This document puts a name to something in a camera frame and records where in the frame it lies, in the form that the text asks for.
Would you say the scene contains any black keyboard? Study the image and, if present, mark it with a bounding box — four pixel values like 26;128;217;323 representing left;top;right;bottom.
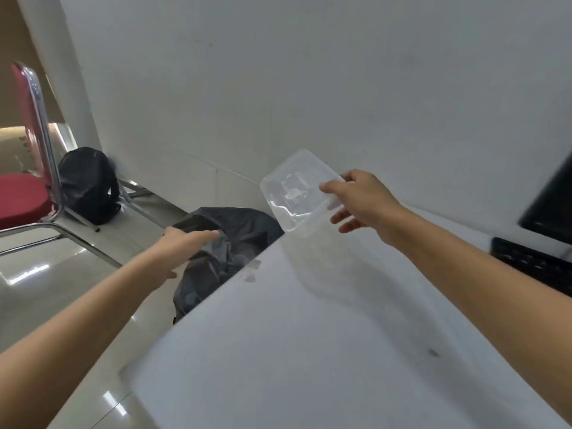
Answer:
489;236;572;298

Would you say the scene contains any white table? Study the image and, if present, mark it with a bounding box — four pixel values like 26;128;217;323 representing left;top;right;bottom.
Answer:
119;205;572;429

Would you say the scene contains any brown cardboard sheet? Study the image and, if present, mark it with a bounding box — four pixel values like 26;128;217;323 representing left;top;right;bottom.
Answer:
0;0;63;128

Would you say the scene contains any red chair with chrome frame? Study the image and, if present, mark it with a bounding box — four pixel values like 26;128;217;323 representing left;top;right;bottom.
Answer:
0;61;124;269

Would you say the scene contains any black garbage bag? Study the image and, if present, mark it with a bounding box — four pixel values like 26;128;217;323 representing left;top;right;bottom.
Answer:
163;206;285;327

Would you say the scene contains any person's right hand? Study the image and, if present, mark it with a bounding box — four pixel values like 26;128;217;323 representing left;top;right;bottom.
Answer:
319;169;408;247

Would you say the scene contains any grey metal folding frame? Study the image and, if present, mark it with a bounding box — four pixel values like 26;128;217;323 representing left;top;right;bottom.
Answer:
117;179;191;229

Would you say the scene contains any black computer monitor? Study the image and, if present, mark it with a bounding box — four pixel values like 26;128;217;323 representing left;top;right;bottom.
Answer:
517;151;572;246

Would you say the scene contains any person's left hand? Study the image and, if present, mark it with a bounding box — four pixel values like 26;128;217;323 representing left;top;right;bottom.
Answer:
142;226;221;289

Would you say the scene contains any person's left forearm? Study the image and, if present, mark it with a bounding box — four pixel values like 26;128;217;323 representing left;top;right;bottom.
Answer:
0;254;179;429

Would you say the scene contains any black backpack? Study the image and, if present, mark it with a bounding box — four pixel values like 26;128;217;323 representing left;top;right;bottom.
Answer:
57;146;122;226

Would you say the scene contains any person's right forearm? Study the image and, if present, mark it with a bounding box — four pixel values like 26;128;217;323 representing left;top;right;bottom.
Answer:
386;205;572;407

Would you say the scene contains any clear container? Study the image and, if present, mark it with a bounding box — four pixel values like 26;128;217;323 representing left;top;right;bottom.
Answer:
259;148;346;240

